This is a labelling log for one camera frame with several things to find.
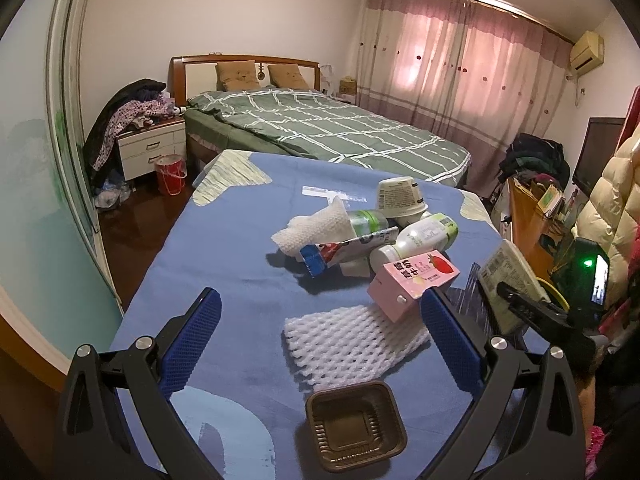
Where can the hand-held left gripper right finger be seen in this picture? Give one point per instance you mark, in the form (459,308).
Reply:
(450,345)

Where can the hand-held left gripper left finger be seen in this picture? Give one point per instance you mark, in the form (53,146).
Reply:
(192,345)

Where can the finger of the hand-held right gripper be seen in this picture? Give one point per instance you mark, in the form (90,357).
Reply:
(530,307)

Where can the white printed food package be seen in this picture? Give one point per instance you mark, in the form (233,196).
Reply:
(505,272)

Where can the pink drink carton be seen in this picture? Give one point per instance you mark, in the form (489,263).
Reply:
(405,280)

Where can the white foam net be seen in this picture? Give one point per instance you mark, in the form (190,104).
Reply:
(312,232)
(345,345)

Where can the white bottle with green label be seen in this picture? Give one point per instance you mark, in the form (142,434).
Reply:
(420,240)

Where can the brown plastic tray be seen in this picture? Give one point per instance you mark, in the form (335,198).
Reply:
(350,425)

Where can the red and blue wrapper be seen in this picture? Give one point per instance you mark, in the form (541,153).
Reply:
(345,250)

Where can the clear plastic bottle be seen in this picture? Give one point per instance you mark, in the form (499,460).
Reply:
(367,222)

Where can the white paper cup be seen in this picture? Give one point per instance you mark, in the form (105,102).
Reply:
(400,197)

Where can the person's right forearm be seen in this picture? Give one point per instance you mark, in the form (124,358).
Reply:
(587,402)

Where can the wooden cabinet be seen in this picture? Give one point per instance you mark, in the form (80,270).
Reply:
(525,225)

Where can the cream puffer jacket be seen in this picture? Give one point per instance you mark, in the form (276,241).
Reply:
(615,200)

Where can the black television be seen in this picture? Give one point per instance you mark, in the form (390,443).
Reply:
(597,155)

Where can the pile of dark clothes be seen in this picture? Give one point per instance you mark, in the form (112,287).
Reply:
(535,160)

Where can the plastic bags on floor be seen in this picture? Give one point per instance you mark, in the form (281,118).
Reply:
(110,195)

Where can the red bucket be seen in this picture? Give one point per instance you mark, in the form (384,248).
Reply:
(170,175)

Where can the white nightstand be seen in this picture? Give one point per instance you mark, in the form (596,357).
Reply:
(150,147)

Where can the sliding wardrobe door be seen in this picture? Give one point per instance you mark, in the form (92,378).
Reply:
(40,185)

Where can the beige air conditioner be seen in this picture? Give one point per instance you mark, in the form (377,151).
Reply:
(587,50)

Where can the green plaid duvet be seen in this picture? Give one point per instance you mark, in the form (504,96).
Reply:
(325,130)

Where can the pink curtain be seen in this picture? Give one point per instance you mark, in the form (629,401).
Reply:
(450,70)

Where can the wooden bed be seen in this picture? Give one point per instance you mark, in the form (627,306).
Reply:
(200,75)

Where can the brown pillow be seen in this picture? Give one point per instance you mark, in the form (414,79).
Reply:
(235,76)
(287,76)

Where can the tissue box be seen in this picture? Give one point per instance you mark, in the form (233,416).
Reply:
(347,85)

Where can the white plastic bag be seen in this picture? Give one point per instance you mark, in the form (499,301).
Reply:
(327,80)

